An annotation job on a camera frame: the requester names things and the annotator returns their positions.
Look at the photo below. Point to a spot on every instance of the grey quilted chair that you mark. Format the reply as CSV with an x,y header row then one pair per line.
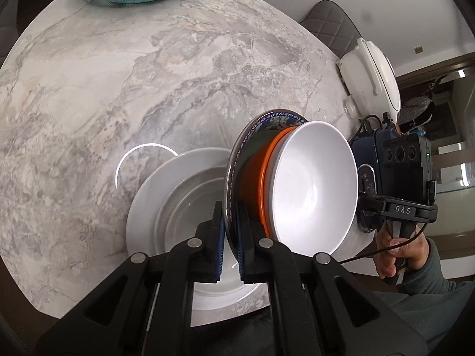
x,y
330,26

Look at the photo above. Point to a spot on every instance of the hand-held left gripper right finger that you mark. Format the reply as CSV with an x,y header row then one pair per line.
x,y
240,244

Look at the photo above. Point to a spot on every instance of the white lidded cooker pot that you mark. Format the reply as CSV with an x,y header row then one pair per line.
x,y
365,74

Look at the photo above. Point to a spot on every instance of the large white plate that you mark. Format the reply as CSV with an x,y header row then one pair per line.
x,y
141,207

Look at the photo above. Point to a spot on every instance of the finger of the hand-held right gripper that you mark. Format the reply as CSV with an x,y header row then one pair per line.
x,y
371,200

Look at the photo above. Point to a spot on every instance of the deep oval white plate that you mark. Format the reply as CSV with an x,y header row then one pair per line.
x,y
158,230

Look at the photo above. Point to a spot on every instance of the person's right forearm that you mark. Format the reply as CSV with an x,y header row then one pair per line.
x,y
441,296

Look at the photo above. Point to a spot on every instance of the orange bowl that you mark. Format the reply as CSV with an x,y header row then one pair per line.
x,y
252,178

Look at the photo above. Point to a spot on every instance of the dark blue appliance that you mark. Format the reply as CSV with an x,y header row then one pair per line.
x,y
367,150

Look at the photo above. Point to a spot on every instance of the white bowl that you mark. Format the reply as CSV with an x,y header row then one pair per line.
x,y
315,185

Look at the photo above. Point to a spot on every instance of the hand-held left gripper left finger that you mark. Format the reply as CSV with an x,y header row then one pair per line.
x,y
220,244

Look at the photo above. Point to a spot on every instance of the green patterned bowl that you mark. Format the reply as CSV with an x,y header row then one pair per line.
x,y
268,122

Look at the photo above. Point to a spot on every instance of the person's right hand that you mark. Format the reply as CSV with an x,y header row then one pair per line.
x,y
386,257

